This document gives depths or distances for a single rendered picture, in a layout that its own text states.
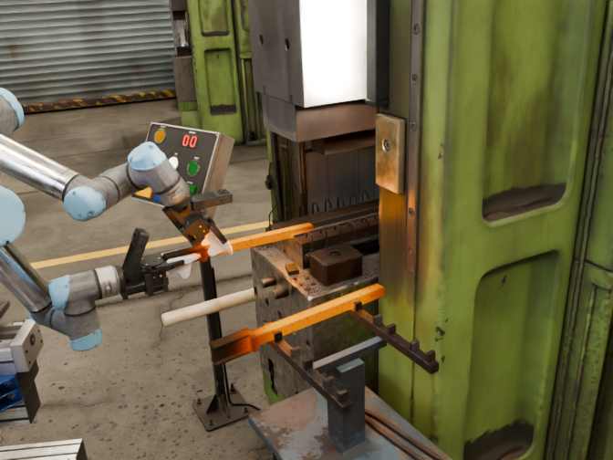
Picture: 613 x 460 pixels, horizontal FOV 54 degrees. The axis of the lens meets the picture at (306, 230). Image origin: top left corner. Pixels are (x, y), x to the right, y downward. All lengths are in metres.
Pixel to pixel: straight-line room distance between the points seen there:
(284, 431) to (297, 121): 0.74
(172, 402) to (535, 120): 1.89
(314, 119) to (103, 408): 1.71
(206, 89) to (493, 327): 5.07
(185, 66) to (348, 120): 5.06
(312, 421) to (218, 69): 5.23
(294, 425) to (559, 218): 0.80
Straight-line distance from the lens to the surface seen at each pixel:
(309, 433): 1.44
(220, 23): 6.35
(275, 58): 1.56
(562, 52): 1.52
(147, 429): 2.62
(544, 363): 1.80
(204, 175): 1.96
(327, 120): 1.55
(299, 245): 1.62
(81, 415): 2.79
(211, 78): 6.39
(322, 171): 1.88
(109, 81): 9.39
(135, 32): 9.37
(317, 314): 1.34
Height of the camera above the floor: 1.66
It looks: 23 degrees down
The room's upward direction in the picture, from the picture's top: 3 degrees counter-clockwise
